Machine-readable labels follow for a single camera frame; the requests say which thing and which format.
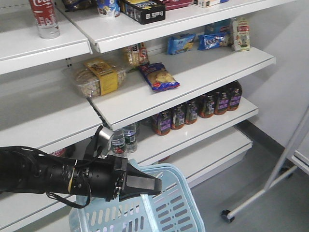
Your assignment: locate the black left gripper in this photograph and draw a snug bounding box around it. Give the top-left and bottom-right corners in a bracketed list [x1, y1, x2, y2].
[72, 155, 162, 201]

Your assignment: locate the light blue plastic basket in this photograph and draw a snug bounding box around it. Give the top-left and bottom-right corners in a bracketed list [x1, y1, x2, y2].
[69, 160, 206, 232]

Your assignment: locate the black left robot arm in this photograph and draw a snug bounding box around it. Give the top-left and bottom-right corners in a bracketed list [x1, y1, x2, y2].
[0, 146, 162, 201]

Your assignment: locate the clear water bottle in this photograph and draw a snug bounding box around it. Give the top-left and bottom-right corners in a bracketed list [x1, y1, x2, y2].
[111, 129, 127, 158]
[123, 123, 138, 153]

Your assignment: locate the dark plum juice bottle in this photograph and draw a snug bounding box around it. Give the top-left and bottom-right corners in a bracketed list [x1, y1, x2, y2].
[198, 93, 215, 118]
[226, 81, 242, 111]
[171, 104, 185, 130]
[151, 111, 171, 136]
[214, 88, 229, 115]
[185, 100, 198, 125]

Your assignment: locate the blue cookie bag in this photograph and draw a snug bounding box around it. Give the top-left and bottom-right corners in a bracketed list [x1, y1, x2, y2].
[138, 63, 180, 92]

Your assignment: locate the white metal shelf unit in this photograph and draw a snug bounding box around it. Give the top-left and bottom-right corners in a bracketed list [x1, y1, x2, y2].
[0, 0, 297, 232]

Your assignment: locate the clear pastry box yellow label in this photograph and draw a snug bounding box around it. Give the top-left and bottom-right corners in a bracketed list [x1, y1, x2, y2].
[69, 58, 128, 98]

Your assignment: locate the orange cracker pack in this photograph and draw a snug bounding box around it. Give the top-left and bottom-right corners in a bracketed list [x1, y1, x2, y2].
[124, 43, 149, 68]

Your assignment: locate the blue biscuit pack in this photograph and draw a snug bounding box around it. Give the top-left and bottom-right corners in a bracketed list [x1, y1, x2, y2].
[167, 33, 196, 55]

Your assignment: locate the blue Oreo pack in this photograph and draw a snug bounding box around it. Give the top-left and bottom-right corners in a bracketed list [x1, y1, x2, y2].
[198, 32, 230, 50]

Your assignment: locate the black snack box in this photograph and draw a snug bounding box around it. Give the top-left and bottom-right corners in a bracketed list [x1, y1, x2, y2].
[119, 0, 166, 25]

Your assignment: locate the white cartoon snack pouch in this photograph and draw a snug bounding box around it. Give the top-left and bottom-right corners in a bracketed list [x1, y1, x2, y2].
[232, 17, 251, 52]

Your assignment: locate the red aluminium Coca-Cola bottle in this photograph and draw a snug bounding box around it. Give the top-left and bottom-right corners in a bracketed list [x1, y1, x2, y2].
[29, 0, 60, 39]

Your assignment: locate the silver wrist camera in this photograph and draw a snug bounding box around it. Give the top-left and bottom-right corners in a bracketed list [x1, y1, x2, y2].
[97, 127, 113, 159]

